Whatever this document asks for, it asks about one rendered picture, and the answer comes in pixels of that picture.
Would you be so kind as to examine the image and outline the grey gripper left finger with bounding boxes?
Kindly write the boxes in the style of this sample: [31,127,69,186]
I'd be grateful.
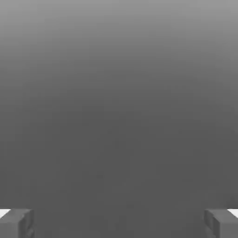
[0,208,35,238]

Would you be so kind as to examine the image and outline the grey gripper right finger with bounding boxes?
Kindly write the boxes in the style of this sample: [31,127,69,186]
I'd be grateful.
[204,208,238,238]

